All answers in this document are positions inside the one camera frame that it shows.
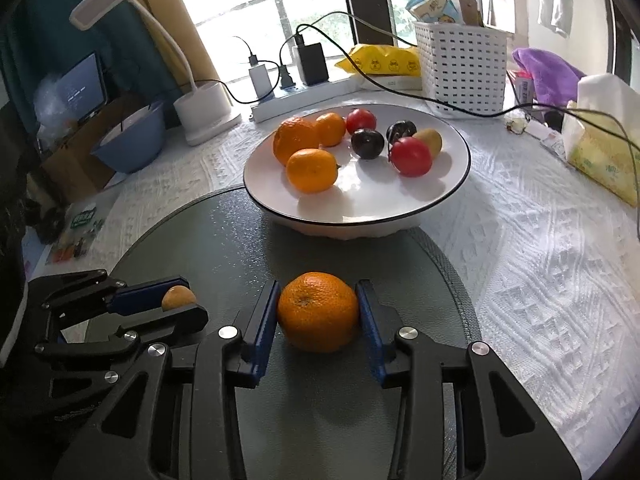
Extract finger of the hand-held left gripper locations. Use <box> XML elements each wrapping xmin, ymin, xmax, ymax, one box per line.
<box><xmin>41</xmin><ymin>269</ymin><xmax>191</xmax><ymax>322</ymax></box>
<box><xmin>32</xmin><ymin>304</ymin><xmax>210</xmax><ymax>387</ymax></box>

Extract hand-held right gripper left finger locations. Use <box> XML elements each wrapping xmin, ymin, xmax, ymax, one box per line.
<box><xmin>52</xmin><ymin>280</ymin><xmax>281</xmax><ymax>480</ymax></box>

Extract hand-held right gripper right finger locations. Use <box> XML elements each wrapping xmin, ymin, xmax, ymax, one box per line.
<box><xmin>354</xmin><ymin>279</ymin><xmax>583</xmax><ymax>480</ymax></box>

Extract small yellow fruit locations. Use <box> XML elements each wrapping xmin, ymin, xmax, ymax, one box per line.
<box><xmin>161</xmin><ymin>286</ymin><xmax>198</xmax><ymax>311</ymax></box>

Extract white plate with dark rim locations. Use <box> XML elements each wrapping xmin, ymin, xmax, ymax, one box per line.
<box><xmin>243</xmin><ymin>103</ymin><xmax>471</xmax><ymax>236</ymax></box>

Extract dark plum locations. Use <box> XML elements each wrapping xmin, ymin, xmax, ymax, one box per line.
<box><xmin>350</xmin><ymin>129</ymin><xmax>386</xmax><ymax>160</ymax></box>
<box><xmin>386</xmin><ymin>120</ymin><xmax>417</xmax><ymax>146</ymax></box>

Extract large orange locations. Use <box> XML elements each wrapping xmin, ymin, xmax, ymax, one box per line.
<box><xmin>272</xmin><ymin>116</ymin><xmax>321</xmax><ymax>167</ymax></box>

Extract grey round mat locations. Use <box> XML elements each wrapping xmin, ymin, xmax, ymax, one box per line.
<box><xmin>85</xmin><ymin>185</ymin><xmax>483</xmax><ymax>480</ymax></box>

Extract colourful sticker sheet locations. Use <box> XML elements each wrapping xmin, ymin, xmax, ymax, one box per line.
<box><xmin>47</xmin><ymin>200</ymin><xmax>108</xmax><ymax>266</ymax></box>

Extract blue bowl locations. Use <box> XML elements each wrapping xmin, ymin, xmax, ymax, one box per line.
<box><xmin>90</xmin><ymin>100</ymin><xmax>167</xmax><ymax>175</ymax></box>

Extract cardboard box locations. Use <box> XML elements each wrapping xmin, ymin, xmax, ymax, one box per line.
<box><xmin>40</xmin><ymin>95</ymin><xmax>151</xmax><ymax>202</ymax></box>

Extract red tomato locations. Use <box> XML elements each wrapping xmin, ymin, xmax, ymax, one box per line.
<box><xmin>389</xmin><ymin>136</ymin><xmax>433</xmax><ymax>178</ymax></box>
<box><xmin>346</xmin><ymin>108</ymin><xmax>378</xmax><ymax>136</ymax></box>

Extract white desk lamp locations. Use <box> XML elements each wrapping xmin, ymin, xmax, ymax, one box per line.
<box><xmin>69</xmin><ymin>0</ymin><xmax>242</xmax><ymax>147</ymax></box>

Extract brown kiwi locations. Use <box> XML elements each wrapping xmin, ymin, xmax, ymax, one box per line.
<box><xmin>412</xmin><ymin>128</ymin><xmax>444</xmax><ymax>157</ymax></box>

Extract small orange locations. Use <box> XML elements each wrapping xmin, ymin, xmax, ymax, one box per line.
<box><xmin>315</xmin><ymin>112</ymin><xmax>347</xmax><ymax>148</ymax></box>

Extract tablet screen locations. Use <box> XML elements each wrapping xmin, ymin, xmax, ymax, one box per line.
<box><xmin>52</xmin><ymin>52</ymin><xmax>108</xmax><ymax>123</ymax></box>

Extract clear plastic bag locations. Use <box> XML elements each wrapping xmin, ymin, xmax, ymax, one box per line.
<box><xmin>32</xmin><ymin>72</ymin><xmax>68</xmax><ymax>131</ymax></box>

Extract white power strip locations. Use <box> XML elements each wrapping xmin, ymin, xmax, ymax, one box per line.
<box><xmin>250</xmin><ymin>77</ymin><xmax>361</xmax><ymax>123</ymax></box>

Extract white charger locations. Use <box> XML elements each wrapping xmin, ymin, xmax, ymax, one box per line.
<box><xmin>249</xmin><ymin>64</ymin><xmax>273</xmax><ymax>98</ymax></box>

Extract white wipes pack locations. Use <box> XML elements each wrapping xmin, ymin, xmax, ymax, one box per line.
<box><xmin>350</xmin><ymin>74</ymin><xmax>426</xmax><ymax>92</ymax></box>

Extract small white sachets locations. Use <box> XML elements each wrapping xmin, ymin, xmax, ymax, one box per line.
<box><xmin>530</xmin><ymin>120</ymin><xmax>567</xmax><ymax>154</ymax></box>

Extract teal curtain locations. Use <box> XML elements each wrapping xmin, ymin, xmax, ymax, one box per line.
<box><xmin>0</xmin><ymin>0</ymin><xmax>166</xmax><ymax>126</ymax></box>

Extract yellow wipes pack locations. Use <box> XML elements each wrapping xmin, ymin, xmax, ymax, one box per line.
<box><xmin>334</xmin><ymin>44</ymin><xmax>421</xmax><ymax>77</ymax></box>

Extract black charger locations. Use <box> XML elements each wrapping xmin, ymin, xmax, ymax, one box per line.
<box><xmin>292</xmin><ymin>42</ymin><xmax>329</xmax><ymax>86</ymax></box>

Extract white plastic basket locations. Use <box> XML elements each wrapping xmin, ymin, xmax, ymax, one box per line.
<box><xmin>413</xmin><ymin>20</ymin><xmax>515</xmax><ymax>120</ymax></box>

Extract red and white small box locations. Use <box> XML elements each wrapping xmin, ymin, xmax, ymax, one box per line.
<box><xmin>507</xmin><ymin>71</ymin><xmax>536</xmax><ymax>106</ymax></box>

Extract yellow tissue box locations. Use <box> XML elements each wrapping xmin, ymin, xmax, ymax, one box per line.
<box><xmin>562</xmin><ymin>74</ymin><xmax>640</xmax><ymax>206</ymax></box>

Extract yellow curtain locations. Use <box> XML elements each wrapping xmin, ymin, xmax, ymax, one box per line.
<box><xmin>112</xmin><ymin>0</ymin><xmax>221</xmax><ymax>83</ymax></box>

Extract purple towel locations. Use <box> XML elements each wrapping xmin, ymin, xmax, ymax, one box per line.
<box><xmin>512</xmin><ymin>47</ymin><xmax>586</xmax><ymax>108</ymax></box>

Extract black balcony railing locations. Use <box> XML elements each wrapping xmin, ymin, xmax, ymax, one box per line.
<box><xmin>192</xmin><ymin>0</ymin><xmax>506</xmax><ymax>36</ymax></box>

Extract cartoon print tissue packet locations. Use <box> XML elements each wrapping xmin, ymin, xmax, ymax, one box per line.
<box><xmin>405</xmin><ymin>0</ymin><xmax>461</xmax><ymax>26</ymax></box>

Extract thin black lamp cable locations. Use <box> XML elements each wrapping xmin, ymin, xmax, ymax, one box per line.
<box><xmin>215</xmin><ymin>36</ymin><xmax>258</xmax><ymax>105</ymax></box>

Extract thin black charger cable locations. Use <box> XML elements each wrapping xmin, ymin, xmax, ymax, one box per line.
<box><xmin>295</xmin><ymin>10</ymin><xmax>418</xmax><ymax>48</ymax></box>

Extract brown wooden handle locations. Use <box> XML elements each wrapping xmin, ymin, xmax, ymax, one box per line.
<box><xmin>459</xmin><ymin>0</ymin><xmax>485</xmax><ymax>27</ymax></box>

